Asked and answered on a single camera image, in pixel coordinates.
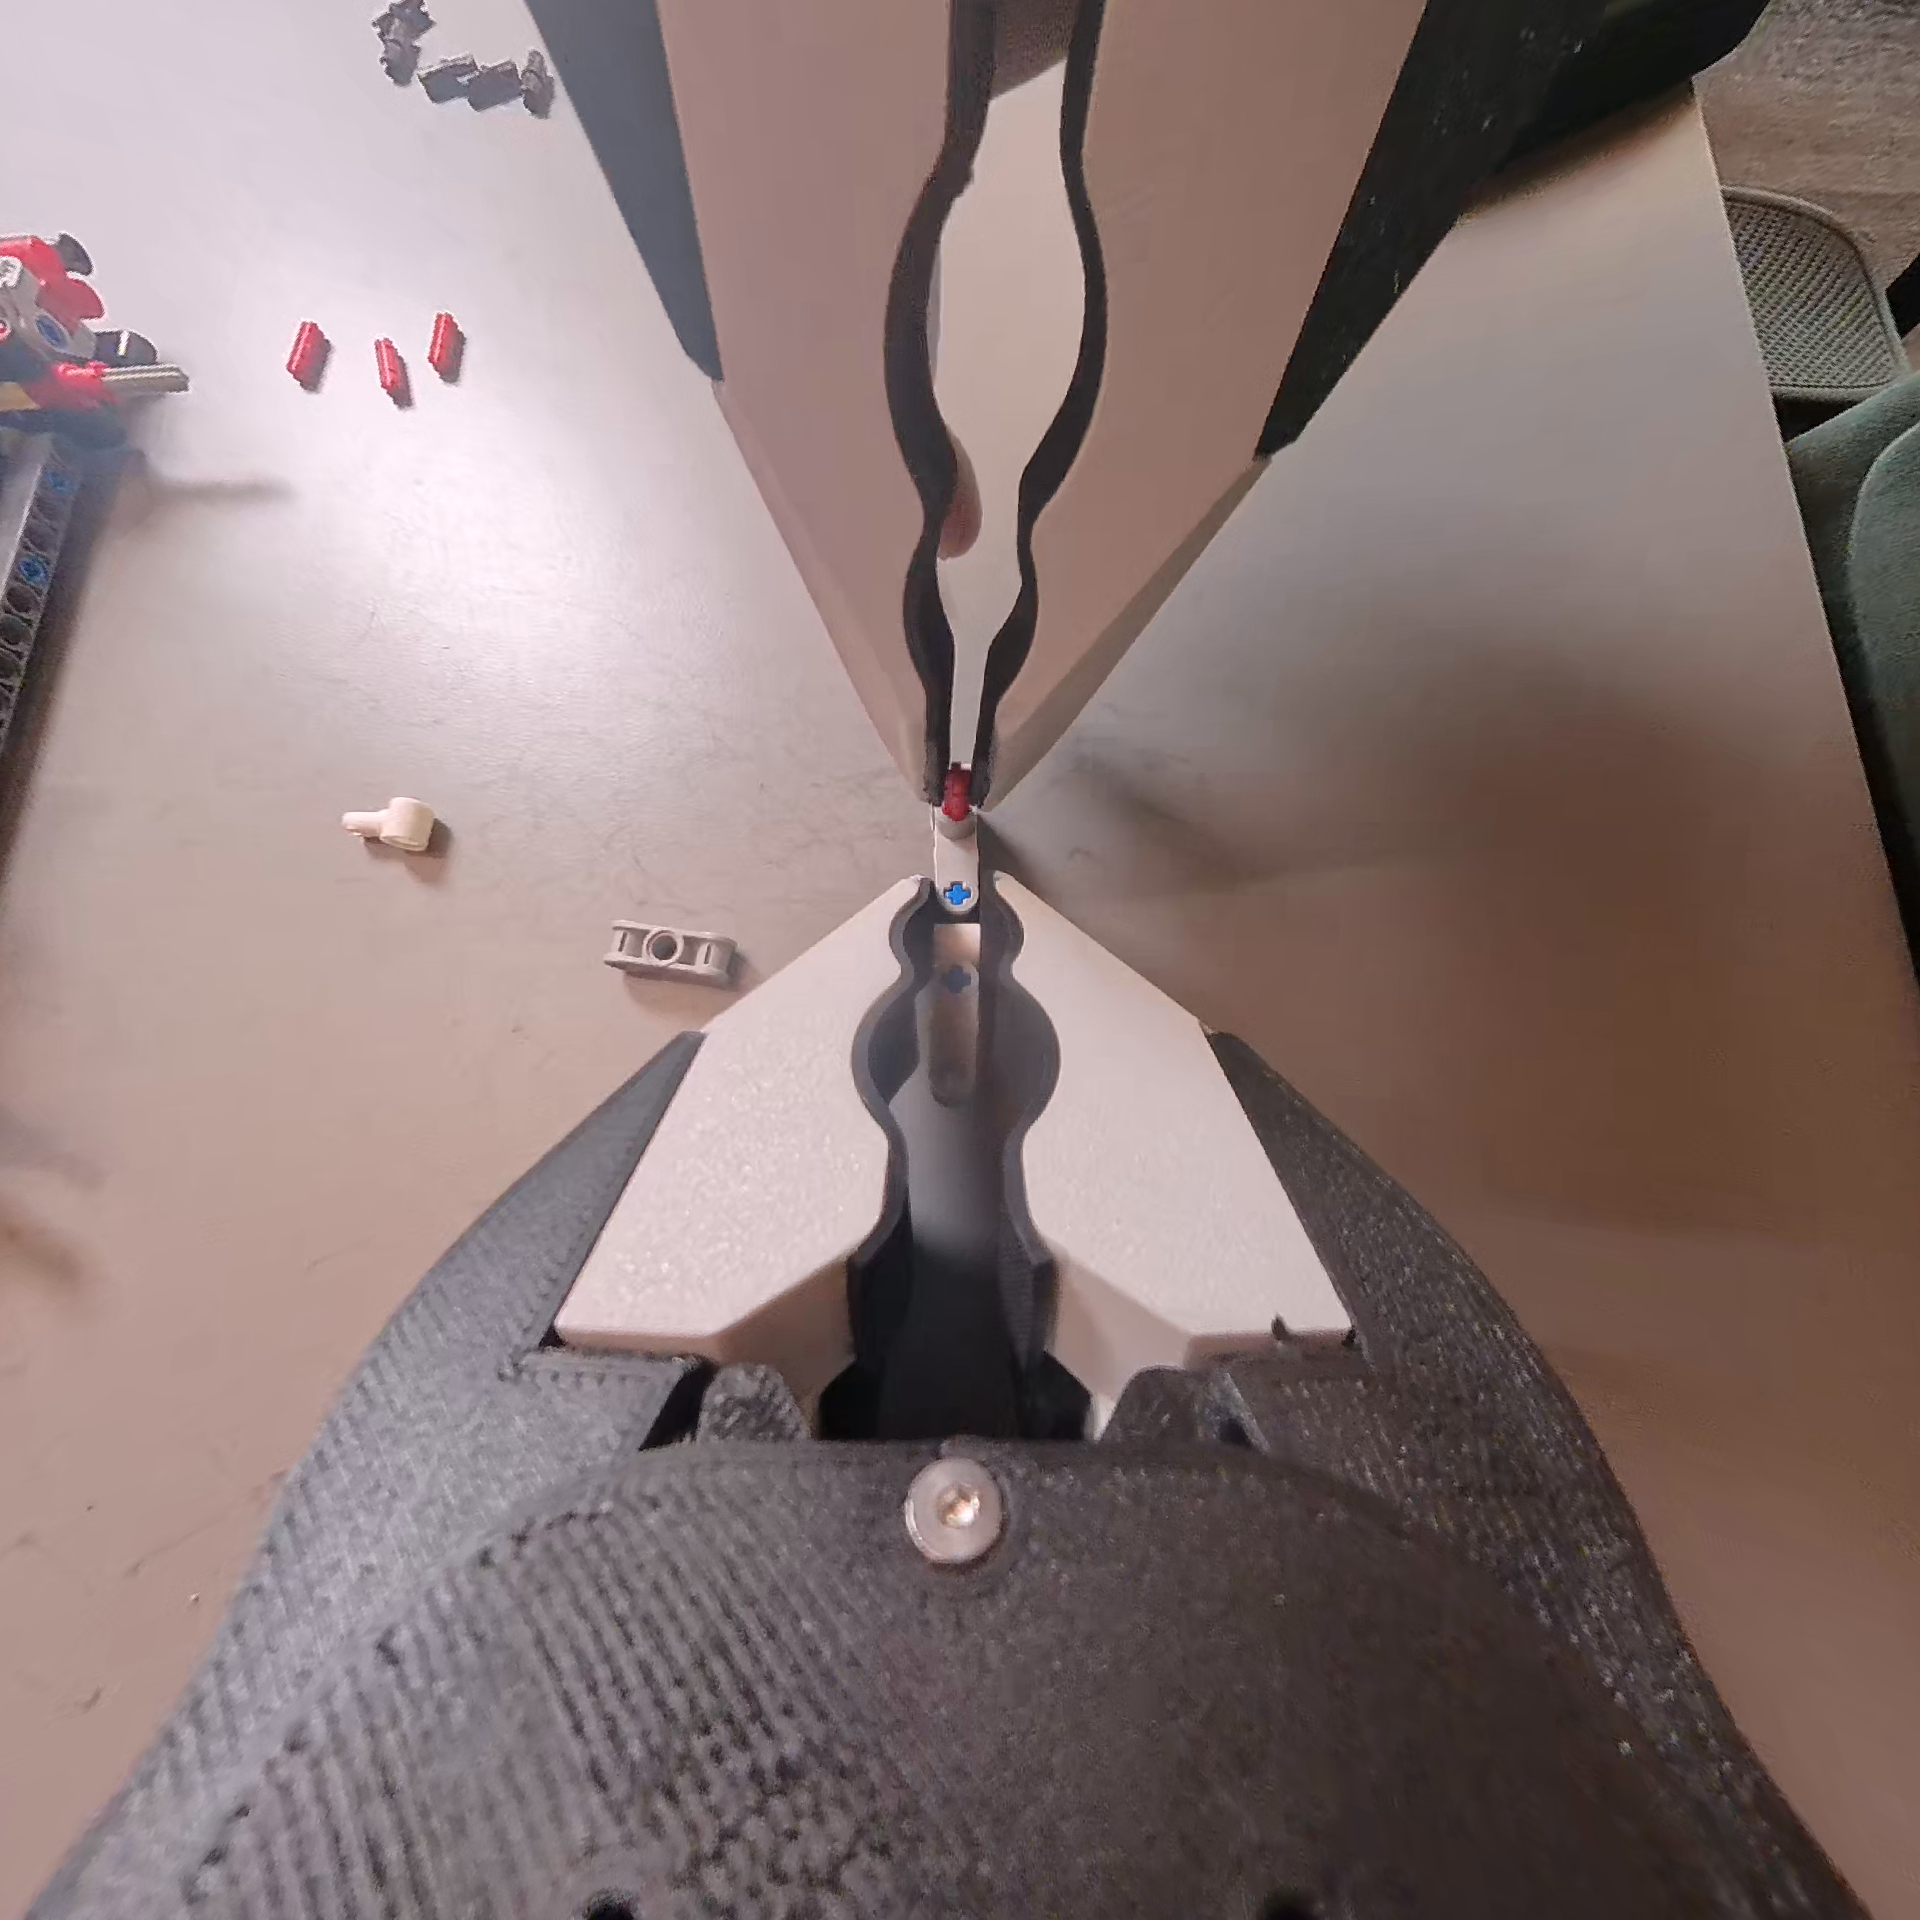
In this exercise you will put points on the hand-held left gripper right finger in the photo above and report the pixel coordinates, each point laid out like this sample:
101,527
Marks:
1185,1184

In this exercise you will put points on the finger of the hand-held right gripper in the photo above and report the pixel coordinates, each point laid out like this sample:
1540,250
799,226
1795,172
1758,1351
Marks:
808,303
1220,267

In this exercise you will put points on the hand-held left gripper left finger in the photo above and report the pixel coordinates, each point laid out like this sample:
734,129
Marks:
709,1184

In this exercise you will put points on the white lego beam blue pins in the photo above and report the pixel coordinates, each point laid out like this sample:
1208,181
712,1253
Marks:
954,896

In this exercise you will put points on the grey lego short beam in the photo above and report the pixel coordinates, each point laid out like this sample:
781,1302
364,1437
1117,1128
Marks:
668,952

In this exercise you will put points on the red lego connector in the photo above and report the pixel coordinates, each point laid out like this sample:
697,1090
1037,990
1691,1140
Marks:
391,373
311,352
450,339

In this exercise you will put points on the group of black lego pins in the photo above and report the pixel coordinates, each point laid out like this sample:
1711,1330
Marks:
467,75

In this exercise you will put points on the white lego axle connector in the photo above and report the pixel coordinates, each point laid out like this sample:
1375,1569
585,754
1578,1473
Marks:
391,822

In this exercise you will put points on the partly built lego model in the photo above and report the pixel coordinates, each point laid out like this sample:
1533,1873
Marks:
52,335

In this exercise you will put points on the person's right hand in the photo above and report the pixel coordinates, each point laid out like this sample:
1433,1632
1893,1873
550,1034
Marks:
961,491

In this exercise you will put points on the black mesh chair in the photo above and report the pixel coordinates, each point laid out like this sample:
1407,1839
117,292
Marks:
1808,292

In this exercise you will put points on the green sweatshirt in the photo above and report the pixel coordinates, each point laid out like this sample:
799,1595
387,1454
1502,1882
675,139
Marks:
1881,599

